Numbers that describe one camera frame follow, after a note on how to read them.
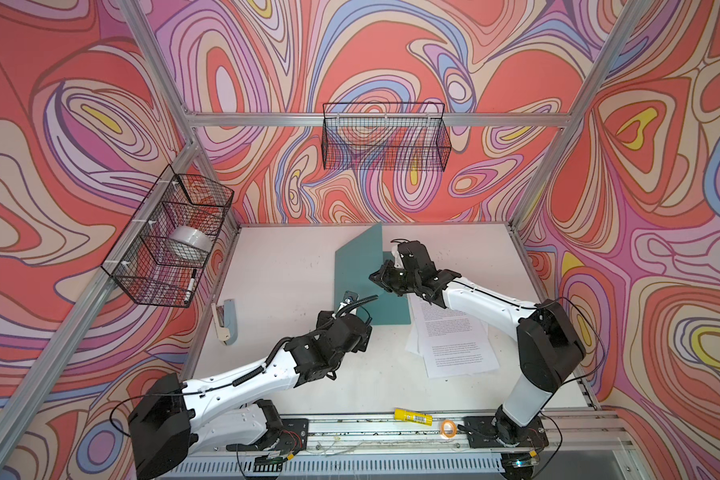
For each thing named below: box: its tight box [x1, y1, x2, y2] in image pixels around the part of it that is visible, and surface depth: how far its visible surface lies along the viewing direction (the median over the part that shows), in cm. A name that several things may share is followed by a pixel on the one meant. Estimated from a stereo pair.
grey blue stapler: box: [211, 299, 238, 346], surface depth 92 cm
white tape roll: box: [169, 225, 214, 258], surface depth 74 cm
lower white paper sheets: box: [405, 322, 423, 357], surface depth 92 cm
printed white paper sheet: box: [408, 293, 500, 379], surface depth 90 cm
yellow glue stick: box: [394, 408, 433, 426], surface depth 76 cm
